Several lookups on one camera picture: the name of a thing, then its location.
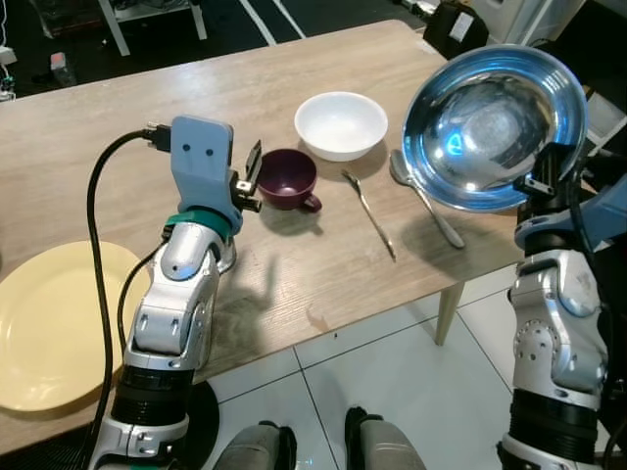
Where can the yellow plate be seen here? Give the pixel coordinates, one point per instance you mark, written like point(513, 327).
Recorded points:
point(54, 328)

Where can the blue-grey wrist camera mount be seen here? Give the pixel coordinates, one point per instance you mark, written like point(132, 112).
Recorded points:
point(201, 162)
point(609, 211)

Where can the white bowl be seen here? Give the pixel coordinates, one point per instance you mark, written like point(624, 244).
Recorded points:
point(341, 125)

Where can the black bag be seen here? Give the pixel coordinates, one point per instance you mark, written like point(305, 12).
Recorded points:
point(456, 27)

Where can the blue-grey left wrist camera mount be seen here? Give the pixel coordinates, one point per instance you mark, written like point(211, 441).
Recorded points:
point(201, 162)

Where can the steel spoon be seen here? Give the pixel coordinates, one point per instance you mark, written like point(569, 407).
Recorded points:
point(436, 220)

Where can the steel fork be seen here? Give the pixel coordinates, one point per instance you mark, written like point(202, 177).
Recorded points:
point(370, 215)

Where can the large steel bowl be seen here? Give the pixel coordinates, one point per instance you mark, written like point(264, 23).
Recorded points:
point(490, 127)

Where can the wooden table leg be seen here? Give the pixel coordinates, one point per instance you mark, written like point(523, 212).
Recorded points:
point(449, 311)

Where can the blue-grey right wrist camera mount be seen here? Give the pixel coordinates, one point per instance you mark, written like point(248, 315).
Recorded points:
point(609, 211)

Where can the black round floor base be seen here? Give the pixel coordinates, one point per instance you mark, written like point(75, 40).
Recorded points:
point(204, 421)

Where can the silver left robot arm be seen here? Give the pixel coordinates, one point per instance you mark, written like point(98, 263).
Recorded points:
point(171, 313)

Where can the robot right leg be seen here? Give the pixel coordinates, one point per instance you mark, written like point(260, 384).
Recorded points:
point(384, 446)

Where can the robot leg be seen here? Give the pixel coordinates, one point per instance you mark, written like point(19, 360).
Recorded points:
point(250, 450)
point(384, 446)

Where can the purple cup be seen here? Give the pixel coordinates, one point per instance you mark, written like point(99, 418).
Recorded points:
point(286, 176)

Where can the white metal rack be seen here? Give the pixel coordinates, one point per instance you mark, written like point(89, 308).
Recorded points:
point(157, 15)

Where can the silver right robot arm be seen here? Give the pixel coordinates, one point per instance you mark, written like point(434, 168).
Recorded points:
point(554, 343)

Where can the robot left leg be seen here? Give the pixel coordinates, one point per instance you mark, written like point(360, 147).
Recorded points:
point(250, 450)

